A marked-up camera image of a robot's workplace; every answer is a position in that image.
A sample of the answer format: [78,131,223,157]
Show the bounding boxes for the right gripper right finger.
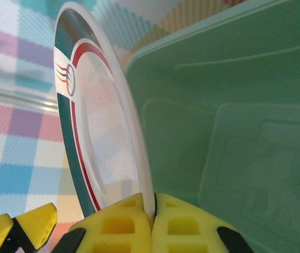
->
[153,193,255,253]

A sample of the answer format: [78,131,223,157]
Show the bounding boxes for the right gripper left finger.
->
[52,192,153,253]

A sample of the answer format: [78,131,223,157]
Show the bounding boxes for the white plate teal red bands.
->
[52,2,157,219]

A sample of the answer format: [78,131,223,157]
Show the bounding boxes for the green plastic bin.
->
[123,0,300,253]

